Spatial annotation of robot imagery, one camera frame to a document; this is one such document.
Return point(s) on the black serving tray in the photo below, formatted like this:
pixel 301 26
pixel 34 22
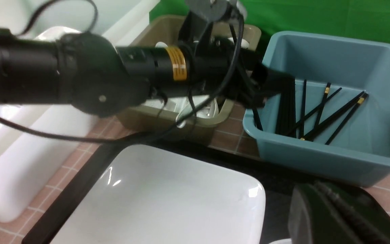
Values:
pixel 279 181

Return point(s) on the gold tipped chopstick in bin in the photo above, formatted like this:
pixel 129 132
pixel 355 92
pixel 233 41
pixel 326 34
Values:
pixel 323 101

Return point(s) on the large white plastic tub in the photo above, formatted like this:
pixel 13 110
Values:
pixel 27 162

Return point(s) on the pink checkered tablecloth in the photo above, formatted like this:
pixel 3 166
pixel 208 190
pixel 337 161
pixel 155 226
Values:
pixel 229 137

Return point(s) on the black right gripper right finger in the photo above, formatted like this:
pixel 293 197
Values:
pixel 371 226

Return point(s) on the white square rice plate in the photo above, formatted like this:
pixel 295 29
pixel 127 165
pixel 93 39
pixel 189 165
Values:
pixel 152 196

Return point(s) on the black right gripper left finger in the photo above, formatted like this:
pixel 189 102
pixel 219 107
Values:
pixel 313 220

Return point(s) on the green backdrop cloth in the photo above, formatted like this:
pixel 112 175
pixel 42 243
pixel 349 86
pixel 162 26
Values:
pixel 359 19

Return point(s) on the olive green spoon bin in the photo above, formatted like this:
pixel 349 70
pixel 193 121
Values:
pixel 150 117

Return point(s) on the blue plastic chopstick bin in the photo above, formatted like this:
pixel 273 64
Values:
pixel 360 153

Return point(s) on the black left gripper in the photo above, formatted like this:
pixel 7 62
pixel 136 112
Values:
pixel 211 38

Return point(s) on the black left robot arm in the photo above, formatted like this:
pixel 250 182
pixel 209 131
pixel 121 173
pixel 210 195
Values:
pixel 88 72

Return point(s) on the black chopstick in blue bin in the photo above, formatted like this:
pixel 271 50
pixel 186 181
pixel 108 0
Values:
pixel 302 112

